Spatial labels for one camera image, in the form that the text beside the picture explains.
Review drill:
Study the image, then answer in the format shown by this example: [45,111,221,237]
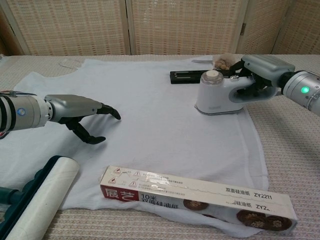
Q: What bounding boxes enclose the black folded stand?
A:
[169,70,214,85]

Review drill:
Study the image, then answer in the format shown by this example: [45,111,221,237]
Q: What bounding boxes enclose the white sleeveless shirt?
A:
[0,58,270,237]

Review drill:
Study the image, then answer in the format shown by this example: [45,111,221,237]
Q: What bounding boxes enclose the baking paper box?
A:
[99,165,300,231]

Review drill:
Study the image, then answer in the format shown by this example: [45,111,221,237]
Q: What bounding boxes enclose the woven folding screen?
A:
[0,0,320,57]

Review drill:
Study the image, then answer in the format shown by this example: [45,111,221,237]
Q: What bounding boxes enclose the teal lint roller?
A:
[0,155,81,240]

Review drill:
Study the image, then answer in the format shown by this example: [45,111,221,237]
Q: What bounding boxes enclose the white handheld garment steamer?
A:
[194,69,278,117]

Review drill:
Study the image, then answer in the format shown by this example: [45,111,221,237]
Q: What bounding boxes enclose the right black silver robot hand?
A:
[228,54,296,98]

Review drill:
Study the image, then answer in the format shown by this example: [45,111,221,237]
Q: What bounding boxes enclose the beige plush keychain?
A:
[212,55,237,72]

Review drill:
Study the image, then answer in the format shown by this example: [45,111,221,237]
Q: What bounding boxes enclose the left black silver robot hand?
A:
[44,94,122,145]

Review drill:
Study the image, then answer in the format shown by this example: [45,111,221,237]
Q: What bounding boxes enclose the beige woven tablecloth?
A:
[0,53,320,240]

